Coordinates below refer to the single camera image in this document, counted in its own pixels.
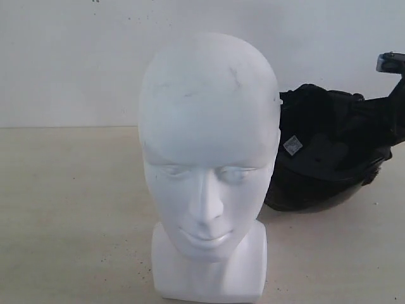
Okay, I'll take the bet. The white mannequin head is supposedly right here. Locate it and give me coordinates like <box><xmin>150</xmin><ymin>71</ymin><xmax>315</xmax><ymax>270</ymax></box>
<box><xmin>139</xmin><ymin>32</ymin><xmax>282</xmax><ymax>303</ymax></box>

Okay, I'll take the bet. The black helmet with tinted visor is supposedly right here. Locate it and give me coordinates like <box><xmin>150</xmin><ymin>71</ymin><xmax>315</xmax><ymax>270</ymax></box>
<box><xmin>264</xmin><ymin>84</ymin><xmax>392</xmax><ymax>212</ymax></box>

